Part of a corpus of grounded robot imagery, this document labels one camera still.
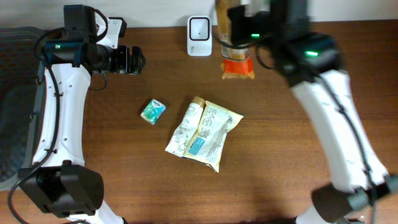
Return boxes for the orange noodle packet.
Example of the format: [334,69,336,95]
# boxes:
[213,0,255,80]

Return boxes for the green Kleenex tissue pack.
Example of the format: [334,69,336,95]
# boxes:
[141,99,166,125]

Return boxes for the white tube gold cap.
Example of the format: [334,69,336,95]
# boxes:
[165,96,205,157]

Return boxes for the cream snack bag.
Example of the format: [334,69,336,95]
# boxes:
[182,101,243,173]

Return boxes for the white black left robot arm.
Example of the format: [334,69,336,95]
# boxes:
[16,4,146,223]

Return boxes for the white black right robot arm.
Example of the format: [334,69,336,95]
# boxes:
[226,1,397,223]

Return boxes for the grey plastic mesh basket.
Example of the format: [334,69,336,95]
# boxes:
[1,27,45,191]

